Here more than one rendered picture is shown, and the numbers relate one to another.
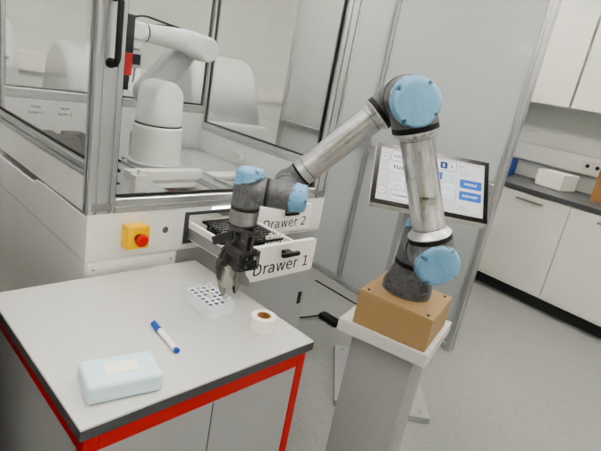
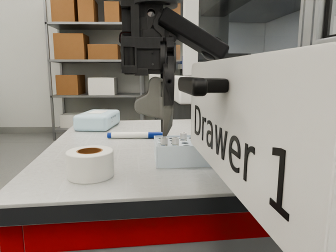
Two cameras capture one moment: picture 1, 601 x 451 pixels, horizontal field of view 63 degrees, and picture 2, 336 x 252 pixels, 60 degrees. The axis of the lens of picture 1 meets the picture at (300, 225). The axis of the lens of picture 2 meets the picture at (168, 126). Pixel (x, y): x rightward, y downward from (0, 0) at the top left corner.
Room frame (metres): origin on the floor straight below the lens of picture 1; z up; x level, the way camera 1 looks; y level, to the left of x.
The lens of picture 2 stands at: (1.55, -0.19, 0.92)
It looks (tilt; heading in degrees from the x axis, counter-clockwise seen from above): 10 degrees down; 131
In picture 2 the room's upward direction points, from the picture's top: straight up
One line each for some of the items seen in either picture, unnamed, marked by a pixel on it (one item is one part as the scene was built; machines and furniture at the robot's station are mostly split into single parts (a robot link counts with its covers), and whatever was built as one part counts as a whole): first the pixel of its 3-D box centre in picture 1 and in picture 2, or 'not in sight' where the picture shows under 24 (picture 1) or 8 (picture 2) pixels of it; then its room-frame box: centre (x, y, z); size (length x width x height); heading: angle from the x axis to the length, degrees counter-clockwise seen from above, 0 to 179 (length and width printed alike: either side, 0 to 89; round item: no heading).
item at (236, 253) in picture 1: (241, 246); (150, 38); (1.22, 0.15, 0.97); 0.09 x 0.08 x 0.12; 46
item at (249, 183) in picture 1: (249, 188); not in sight; (1.22, 0.15, 1.13); 0.09 x 0.08 x 0.11; 93
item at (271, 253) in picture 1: (281, 259); (232, 121); (1.42, 0.04, 0.87); 0.29 x 0.02 x 0.11; 138
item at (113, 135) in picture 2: (165, 336); (136, 135); (1.04, 0.28, 0.77); 0.14 x 0.02 x 0.02; 42
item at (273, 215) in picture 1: (284, 217); not in sight; (1.87, 0.07, 0.87); 0.29 x 0.02 x 0.11; 138
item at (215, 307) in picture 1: (208, 300); (189, 150); (1.24, 0.22, 0.78); 0.12 x 0.08 x 0.04; 46
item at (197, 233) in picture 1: (239, 238); not in sight; (1.56, 0.20, 0.86); 0.40 x 0.26 x 0.06; 48
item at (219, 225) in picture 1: (241, 238); not in sight; (1.56, 0.19, 0.87); 0.22 x 0.18 x 0.06; 48
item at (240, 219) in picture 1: (244, 216); not in sight; (1.22, 0.15, 1.05); 0.08 x 0.08 x 0.05
